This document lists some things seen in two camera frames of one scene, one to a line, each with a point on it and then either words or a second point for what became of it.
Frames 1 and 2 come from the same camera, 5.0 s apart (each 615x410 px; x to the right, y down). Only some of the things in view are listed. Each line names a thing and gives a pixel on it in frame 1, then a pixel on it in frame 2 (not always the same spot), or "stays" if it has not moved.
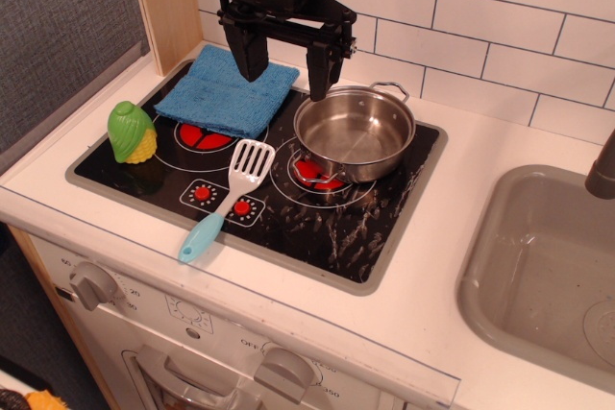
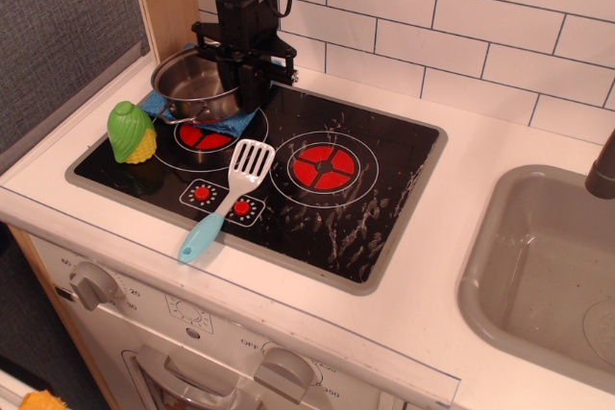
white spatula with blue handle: x=248 y=160 stays
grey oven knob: x=285 y=373 stays
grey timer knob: x=91 y=285 stays
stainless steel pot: x=356 y=133 → x=190 y=83
